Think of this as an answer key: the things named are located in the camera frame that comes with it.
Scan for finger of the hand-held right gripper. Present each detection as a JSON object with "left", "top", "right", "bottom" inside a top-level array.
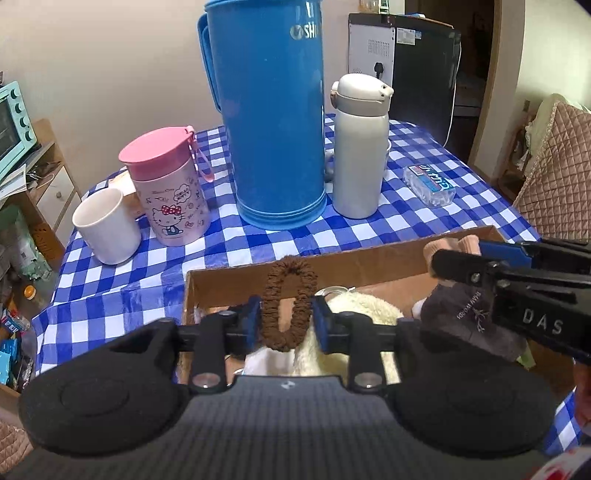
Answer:
[
  {"left": 478, "top": 239, "right": 536, "bottom": 268},
  {"left": 431, "top": 249, "right": 505, "bottom": 292}
]

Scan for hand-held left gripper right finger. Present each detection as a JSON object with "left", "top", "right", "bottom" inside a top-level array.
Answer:
[{"left": 310, "top": 295, "right": 432, "bottom": 394}]

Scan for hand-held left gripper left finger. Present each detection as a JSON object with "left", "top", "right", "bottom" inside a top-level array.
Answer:
[{"left": 108, "top": 295, "right": 264, "bottom": 394}]

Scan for brown hair scrunchie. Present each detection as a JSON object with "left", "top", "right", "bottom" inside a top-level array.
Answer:
[{"left": 261, "top": 259, "right": 319, "bottom": 352}]

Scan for beige socks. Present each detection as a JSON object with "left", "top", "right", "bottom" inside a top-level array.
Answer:
[{"left": 423, "top": 234, "right": 481, "bottom": 278}]

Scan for pale yellow towel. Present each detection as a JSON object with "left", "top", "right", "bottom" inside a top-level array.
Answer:
[{"left": 295, "top": 293, "right": 407, "bottom": 384}]

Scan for white towel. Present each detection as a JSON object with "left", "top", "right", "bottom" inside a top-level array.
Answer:
[{"left": 242, "top": 346, "right": 301, "bottom": 377}]

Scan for dark grey sock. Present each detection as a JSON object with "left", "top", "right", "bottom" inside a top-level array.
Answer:
[{"left": 419, "top": 279, "right": 532, "bottom": 363}]

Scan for shallow cardboard box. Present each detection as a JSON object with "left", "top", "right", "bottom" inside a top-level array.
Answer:
[{"left": 182, "top": 225, "right": 578, "bottom": 398}]

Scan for blue white checkered tablecloth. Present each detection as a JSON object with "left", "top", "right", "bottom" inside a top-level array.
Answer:
[{"left": 30, "top": 113, "right": 591, "bottom": 457}]

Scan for brown quilted chair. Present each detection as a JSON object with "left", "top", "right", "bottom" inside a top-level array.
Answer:
[
  {"left": 0, "top": 418, "right": 33, "bottom": 462},
  {"left": 512, "top": 99, "right": 591, "bottom": 241}
]

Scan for clear tissue packet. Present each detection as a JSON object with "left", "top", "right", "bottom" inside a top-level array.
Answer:
[{"left": 402, "top": 164, "right": 458, "bottom": 207}]

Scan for sofa with pale cover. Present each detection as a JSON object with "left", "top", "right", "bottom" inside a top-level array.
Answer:
[{"left": 524, "top": 92, "right": 591, "bottom": 153}]

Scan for pink lidded cartoon cup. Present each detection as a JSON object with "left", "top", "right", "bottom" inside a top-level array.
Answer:
[{"left": 118, "top": 124, "right": 215, "bottom": 247}]

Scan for red white patterned clothing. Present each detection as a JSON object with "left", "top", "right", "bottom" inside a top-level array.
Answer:
[{"left": 540, "top": 443, "right": 591, "bottom": 480}]

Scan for white insulated bottle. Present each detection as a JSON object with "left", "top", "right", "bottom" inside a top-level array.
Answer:
[{"left": 330, "top": 73, "right": 394, "bottom": 219}]

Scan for tan box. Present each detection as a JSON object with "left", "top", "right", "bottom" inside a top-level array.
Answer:
[{"left": 106, "top": 168, "right": 146, "bottom": 220}]

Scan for white mug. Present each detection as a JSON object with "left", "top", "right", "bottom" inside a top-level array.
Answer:
[{"left": 72, "top": 187, "right": 142, "bottom": 265}]

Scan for black refrigerator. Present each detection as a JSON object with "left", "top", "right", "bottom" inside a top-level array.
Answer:
[{"left": 347, "top": 13, "right": 462, "bottom": 148}]

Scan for tall blue thermos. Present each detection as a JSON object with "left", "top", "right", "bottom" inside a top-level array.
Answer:
[{"left": 198, "top": 0, "right": 328, "bottom": 232}]

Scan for wooden shelf cabinet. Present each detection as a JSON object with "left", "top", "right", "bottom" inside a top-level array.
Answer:
[{"left": 0, "top": 119, "right": 84, "bottom": 393}]

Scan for stack of papers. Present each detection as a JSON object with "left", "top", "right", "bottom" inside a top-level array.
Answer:
[{"left": 0, "top": 164, "right": 28, "bottom": 199}]

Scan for teal toaster oven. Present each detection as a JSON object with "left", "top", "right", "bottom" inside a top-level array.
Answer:
[{"left": 0, "top": 82, "right": 38, "bottom": 181}]

